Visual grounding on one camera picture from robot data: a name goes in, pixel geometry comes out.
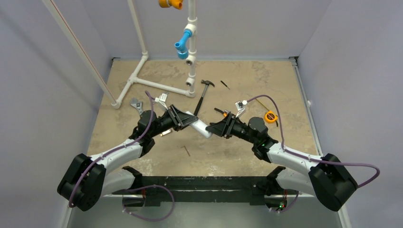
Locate blue pipe fitting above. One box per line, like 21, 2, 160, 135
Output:
174, 29, 192, 59

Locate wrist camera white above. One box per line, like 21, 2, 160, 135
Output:
235, 100, 248, 118
154, 92, 169, 111

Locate aluminium rail frame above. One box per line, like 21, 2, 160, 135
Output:
58, 57, 353, 228

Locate white PVC pipe frame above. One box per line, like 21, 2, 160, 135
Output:
42, 0, 199, 110

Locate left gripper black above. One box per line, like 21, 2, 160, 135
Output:
149, 105, 197, 138

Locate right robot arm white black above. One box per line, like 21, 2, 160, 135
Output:
206, 114, 358, 211

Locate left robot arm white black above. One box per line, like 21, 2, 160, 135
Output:
57, 105, 210, 211

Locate gold battery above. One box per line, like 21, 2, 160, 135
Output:
160, 129, 172, 137

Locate black handled hammer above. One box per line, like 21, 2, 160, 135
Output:
193, 80, 215, 116

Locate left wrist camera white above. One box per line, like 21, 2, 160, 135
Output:
154, 92, 169, 111

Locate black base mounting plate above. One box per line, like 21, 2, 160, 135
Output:
112, 167, 297, 207

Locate orange pipe fitting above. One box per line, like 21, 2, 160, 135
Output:
158, 0, 183, 10

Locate adjustable wrench red handle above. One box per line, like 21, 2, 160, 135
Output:
130, 97, 144, 115

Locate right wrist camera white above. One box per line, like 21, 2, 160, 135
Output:
235, 100, 248, 118

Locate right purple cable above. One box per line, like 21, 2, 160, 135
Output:
246, 94, 381, 190

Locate orange tape measure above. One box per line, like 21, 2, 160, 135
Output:
255, 98, 279, 127

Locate orange handled pliers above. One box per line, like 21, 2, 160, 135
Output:
214, 108, 230, 117

